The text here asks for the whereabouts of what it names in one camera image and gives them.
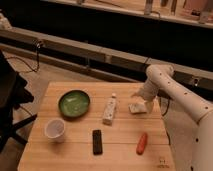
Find black office chair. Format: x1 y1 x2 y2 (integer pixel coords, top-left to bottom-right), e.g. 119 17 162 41
0 50 37 153

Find black cable on floor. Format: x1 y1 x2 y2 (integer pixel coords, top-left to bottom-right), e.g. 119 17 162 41
4 39 45 74

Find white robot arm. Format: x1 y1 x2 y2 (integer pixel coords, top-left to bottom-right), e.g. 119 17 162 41
139 65 213 171

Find white plastic bottle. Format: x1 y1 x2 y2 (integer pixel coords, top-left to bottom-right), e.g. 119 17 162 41
102 93 117 125

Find black remote control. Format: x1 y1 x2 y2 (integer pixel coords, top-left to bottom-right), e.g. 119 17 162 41
92 130 103 155

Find white sponge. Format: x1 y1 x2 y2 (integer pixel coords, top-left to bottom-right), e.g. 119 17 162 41
129 103 147 114

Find wooden table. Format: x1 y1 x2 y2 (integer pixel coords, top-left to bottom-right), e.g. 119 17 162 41
18 82 176 171

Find white paper cup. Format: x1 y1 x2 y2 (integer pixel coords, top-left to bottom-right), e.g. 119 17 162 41
44 118 65 143

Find green ceramic bowl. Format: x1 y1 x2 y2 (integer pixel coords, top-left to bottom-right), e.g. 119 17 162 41
58 90 90 118

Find orange carrot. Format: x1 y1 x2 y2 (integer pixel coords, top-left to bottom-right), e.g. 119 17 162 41
136 133 148 155

